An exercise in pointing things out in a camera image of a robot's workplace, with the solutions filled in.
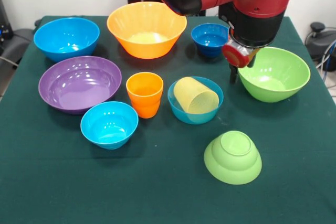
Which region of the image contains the dark grey seat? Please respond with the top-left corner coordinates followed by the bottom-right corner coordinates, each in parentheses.
top-left (0, 28), bottom-right (36, 78)

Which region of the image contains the yellow cup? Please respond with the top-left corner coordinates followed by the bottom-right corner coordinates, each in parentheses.
top-left (173, 76), bottom-right (220, 115)

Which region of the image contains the small light blue bowl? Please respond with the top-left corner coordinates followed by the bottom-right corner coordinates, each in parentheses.
top-left (80, 101), bottom-right (139, 151)

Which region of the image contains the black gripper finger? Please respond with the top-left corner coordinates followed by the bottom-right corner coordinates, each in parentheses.
top-left (246, 50), bottom-right (260, 69)
top-left (229, 63), bottom-right (239, 84)

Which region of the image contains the orange cup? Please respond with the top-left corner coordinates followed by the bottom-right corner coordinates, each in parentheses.
top-left (125, 71), bottom-right (164, 119)

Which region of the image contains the dark green tablecloth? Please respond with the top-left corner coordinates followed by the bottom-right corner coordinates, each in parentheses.
top-left (0, 15), bottom-right (336, 224)

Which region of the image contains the large blue bowl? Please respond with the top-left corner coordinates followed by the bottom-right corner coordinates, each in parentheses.
top-left (33, 17), bottom-right (101, 63)

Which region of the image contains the large orange bowl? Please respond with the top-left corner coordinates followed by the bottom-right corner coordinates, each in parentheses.
top-left (106, 1), bottom-right (188, 60)

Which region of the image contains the large green bowl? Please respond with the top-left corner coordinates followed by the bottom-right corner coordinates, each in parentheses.
top-left (238, 46), bottom-right (311, 103)

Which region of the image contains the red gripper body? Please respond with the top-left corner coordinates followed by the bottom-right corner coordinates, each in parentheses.
top-left (222, 42), bottom-right (260, 69)

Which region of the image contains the small green bowl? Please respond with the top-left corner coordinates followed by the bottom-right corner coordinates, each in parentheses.
top-left (204, 130), bottom-right (263, 185)

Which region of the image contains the purple bowl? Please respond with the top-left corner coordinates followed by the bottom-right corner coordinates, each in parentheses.
top-left (38, 56), bottom-right (122, 115)

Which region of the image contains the small dark blue bowl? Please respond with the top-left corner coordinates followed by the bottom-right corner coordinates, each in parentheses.
top-left (191, 23), bottom-right (230, 58)

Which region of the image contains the black electronic device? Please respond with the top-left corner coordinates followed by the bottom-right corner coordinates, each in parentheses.
top-left (0, 0), bottom-right (14, 41)

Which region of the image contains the translucent blue ridged bowl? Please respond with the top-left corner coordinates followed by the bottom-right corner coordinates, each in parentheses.
top-left (167, 76), bottom-right (224, 125)

